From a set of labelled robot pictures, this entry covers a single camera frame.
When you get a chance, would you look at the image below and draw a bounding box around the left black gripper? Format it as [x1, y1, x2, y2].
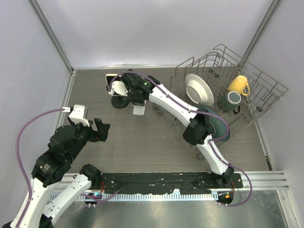
[68, 114, 110, 160]

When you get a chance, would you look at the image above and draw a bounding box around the silver phone stand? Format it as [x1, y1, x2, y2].
[133, 100, 146, 115]

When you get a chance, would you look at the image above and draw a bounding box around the black round phone stand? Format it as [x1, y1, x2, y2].
[108, 84, 130, 109]

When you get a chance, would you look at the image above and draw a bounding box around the white cased smartphone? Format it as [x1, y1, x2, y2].
[105, 74, 117, 92]

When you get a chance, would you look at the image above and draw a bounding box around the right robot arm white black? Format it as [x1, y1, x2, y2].
[118, 71, 234, 188]

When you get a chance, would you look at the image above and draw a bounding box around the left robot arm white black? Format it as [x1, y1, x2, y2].
[4, 118, 110, 228]

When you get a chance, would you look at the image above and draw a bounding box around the white plate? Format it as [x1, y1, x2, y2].
[185, 74, 214, 106]

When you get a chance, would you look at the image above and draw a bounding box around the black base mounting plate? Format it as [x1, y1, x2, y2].
[102, 172, 243, 195]

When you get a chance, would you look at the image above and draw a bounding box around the blue ceramic plate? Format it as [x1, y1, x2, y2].
[198, 105, 226, 139]

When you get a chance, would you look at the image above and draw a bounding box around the dark green mug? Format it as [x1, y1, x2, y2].
[218, 91, 241, 114]

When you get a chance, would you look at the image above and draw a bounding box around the yellow mug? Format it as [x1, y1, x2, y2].
[228, 75, 250, 96]

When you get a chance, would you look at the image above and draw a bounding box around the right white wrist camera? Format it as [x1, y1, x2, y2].
[108, 81, 128, 96]

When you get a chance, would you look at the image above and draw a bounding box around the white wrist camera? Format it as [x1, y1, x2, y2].
[108, 81, 128, 96]
[68, 104, 90, 126]

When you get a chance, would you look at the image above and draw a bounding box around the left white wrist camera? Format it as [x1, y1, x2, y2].
[68, 104, 90, 126]

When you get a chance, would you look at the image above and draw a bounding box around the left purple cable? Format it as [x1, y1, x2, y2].
[15, 107, 72, 226]

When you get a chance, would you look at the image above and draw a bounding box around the purple cable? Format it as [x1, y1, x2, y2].
[107, 71, 253, 207]
[15, 107, 72, 226]

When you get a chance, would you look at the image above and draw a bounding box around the slotted cable duct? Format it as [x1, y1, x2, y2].
[47, 193, 219, 201]

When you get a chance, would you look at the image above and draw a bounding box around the grey wire dish rack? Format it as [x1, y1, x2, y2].
[162, 44, 288, 148]

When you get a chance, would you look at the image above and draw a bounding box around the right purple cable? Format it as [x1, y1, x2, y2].
[107, 71, 253, 207]

